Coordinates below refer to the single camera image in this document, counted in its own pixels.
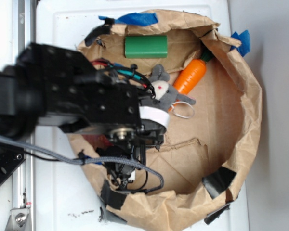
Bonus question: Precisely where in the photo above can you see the black tape upper left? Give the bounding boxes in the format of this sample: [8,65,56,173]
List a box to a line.
[84,18,115,47]

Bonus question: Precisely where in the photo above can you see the brown paper bag tray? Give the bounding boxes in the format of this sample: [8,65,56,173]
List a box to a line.
[78,10,262,231]

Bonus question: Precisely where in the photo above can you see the black tape lower left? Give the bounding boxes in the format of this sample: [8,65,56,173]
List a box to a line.
[100,180,127,210]

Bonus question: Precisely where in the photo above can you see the blue tape strip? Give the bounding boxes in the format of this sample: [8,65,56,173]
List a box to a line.
[230,30,250,57]
[98,13,158,26]

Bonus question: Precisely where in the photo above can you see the black tape lower right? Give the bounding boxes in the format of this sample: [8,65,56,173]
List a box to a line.
[202,167,237,199]

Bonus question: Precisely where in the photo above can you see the metal corner bracket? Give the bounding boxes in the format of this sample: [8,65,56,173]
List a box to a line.
[5,208,32,231]

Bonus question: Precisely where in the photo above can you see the white plastic tray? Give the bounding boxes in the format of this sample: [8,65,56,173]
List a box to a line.
[34,0,250,231]

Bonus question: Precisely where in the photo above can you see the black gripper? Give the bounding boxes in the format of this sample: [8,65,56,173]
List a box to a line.
[96,106,169,190]

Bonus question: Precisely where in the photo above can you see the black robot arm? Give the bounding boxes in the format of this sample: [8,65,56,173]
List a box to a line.
[0,43,169,191]

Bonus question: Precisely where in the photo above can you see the green rectangular block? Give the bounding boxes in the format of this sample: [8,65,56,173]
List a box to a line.
[125,36,168,58]

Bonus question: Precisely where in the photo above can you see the grey plush mouse toy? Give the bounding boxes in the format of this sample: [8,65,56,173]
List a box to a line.
[139,64,196,112]

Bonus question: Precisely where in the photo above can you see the blue tape top strip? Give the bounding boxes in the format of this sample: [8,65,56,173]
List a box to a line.
[98,13,158,26]

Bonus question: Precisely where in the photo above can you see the grey braided cable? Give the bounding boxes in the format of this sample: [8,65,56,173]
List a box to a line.
[0,132,165,195]

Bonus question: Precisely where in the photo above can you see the black tape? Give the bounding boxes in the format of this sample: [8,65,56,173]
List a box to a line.
[202,167,237,199]
[84,18,115,47]
[100,180,127,210]

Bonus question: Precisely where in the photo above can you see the white elastic loop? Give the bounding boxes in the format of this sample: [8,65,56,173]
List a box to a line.
[171,101,195,119]

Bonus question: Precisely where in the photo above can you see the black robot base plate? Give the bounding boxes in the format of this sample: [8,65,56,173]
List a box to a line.
[0,144,25,186]

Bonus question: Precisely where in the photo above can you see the orange plastic carrot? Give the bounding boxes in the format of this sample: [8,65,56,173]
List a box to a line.
[168,49,214,112]

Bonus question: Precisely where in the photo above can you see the aluminium frame rail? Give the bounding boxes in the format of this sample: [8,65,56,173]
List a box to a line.
[12,0,37,231]

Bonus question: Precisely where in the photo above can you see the blue tape right strip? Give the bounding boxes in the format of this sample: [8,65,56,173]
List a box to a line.
[230,30,250,57]

